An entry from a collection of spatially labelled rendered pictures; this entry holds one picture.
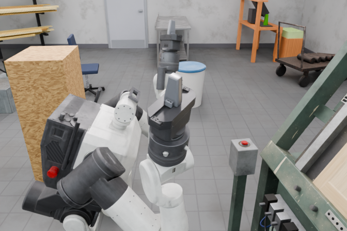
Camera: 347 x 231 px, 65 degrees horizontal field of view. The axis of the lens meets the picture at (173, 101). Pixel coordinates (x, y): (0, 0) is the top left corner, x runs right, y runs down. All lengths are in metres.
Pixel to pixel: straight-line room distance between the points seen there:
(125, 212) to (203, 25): 7.36
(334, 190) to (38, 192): 1.25
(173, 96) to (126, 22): 7.44
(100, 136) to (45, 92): 1.51
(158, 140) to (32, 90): 1.89
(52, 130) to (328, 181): 1.21
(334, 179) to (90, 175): 1.11
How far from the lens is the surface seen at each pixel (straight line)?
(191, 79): 3.94
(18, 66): 2.34
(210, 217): 2.46
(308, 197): 1.50
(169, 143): 0.55
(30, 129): 2.54
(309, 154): 1.57
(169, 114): 0.49
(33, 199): 1.19
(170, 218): 0.73
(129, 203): 0.78
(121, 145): 0.87
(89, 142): 0.86
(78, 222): 1.15
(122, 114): 0.87
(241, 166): 1.65
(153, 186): 0.64
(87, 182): 0.76
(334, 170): 1.50
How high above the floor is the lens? 1.80
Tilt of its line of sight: 24 degrees down
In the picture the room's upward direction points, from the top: straight up
